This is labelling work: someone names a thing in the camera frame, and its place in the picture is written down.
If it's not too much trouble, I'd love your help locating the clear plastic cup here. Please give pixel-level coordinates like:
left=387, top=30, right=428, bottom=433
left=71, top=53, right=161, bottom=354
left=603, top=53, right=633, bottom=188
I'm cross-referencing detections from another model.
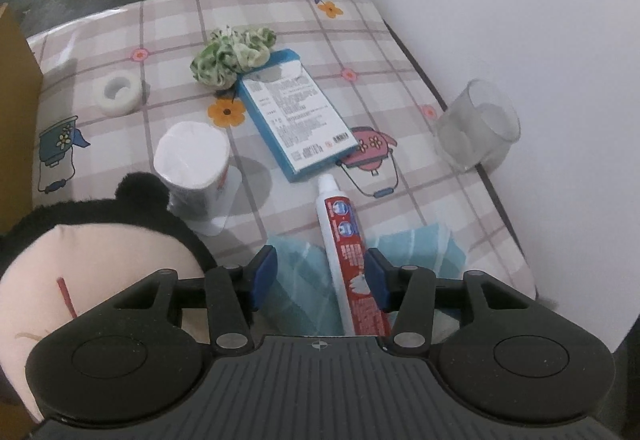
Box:
left=437, top=80, right=521, bottom=172

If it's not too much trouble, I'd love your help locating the white tape roll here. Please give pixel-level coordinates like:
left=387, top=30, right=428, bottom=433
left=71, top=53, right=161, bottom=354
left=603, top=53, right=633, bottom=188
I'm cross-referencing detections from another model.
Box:
left=94, top=74, right=146, bottom=117

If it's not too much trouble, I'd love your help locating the red toothpaste tube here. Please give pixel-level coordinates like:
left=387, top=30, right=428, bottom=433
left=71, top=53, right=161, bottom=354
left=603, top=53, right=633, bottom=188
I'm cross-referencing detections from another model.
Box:
left=315, top=173, right=393, bottom=337

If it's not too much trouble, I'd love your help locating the plaid printed tablecloth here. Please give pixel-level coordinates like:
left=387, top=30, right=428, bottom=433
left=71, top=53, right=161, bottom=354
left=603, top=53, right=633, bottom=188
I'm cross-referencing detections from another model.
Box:
left=25, top=0, right=538, bottom=338

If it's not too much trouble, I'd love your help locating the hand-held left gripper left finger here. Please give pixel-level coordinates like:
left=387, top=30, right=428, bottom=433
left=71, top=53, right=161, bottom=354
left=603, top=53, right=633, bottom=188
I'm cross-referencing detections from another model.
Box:
left=107, top=245, right=277, bottom=355

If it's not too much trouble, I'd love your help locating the light blue checked towel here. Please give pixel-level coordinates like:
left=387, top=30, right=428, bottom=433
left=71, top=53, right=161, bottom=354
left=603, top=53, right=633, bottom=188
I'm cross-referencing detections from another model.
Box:
left=265, top=222, right=468, bottom=338

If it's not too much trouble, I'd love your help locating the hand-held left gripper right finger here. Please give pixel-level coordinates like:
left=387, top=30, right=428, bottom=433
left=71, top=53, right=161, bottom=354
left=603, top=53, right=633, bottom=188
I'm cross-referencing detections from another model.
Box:
left=364, top=248, right=538, bottom=357

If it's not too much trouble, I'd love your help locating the white cylindrical pack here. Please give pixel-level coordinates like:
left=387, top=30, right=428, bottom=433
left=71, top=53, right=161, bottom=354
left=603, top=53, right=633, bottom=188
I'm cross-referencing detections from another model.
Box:
left=154, top=121, right=241, bottom=237

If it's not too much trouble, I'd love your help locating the black-haired plush doll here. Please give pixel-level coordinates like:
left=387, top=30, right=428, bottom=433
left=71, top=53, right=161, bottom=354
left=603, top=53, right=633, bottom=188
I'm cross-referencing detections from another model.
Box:
left=0, top=172, right=218, bottom=423

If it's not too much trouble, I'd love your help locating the brown cardboard box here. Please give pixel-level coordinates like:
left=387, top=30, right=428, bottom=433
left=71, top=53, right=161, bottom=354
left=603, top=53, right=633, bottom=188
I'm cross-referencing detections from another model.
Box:
left=0, top=4, right=43, bottom=235

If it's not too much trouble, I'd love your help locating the blue box with white label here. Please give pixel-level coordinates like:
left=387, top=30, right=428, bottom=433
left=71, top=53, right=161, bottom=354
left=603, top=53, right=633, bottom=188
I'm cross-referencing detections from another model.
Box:
left=235, top=48, right=361, bottom=183

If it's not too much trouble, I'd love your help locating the green scrunchie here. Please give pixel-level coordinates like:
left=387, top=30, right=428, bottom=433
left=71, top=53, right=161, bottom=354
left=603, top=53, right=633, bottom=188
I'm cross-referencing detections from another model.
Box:
left=190, top=26, right=277, bottom=88

